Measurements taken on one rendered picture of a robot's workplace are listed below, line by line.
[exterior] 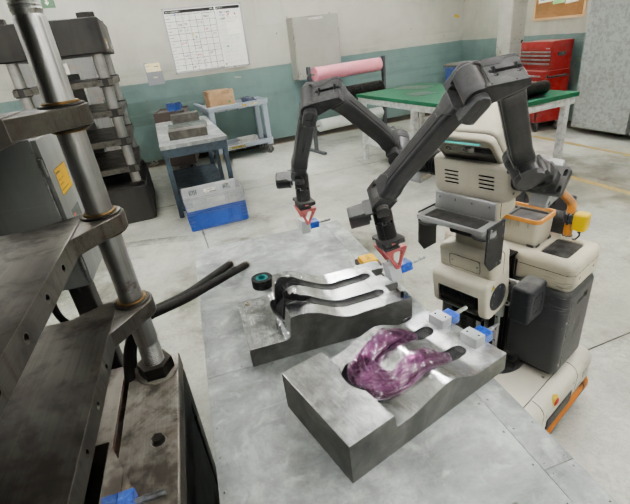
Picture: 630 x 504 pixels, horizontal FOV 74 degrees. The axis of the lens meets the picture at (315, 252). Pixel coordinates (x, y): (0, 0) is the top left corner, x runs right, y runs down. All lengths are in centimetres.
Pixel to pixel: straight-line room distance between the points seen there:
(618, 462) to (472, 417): 118
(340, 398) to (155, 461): 46
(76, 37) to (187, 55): 290
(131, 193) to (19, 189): 380
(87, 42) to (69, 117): 382
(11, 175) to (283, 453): 91
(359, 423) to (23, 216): 94
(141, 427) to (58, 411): 31
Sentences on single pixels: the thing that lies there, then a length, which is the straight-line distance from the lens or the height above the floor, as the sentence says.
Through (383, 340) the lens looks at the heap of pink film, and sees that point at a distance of 109.
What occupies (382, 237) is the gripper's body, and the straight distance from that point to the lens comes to 124.
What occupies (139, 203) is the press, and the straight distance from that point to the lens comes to 504.
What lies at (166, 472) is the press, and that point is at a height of 78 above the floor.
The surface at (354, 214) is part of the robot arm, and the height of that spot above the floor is 115.
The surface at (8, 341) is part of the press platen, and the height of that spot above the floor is 129.
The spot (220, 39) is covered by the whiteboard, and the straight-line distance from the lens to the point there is 756.
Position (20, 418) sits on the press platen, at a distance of 100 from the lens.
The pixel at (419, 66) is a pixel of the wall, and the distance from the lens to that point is 894.
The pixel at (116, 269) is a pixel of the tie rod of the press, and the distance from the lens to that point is 116.
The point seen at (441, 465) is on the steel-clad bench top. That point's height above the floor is 80.
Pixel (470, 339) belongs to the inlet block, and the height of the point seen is 88.
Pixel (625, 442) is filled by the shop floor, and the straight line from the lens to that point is 228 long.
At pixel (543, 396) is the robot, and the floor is 28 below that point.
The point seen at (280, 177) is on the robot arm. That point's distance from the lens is 163.
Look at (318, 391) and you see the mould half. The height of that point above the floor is 91.
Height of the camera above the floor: 160
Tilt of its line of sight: 27 degrees down
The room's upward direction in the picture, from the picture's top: 7 degrees counter-clockwise
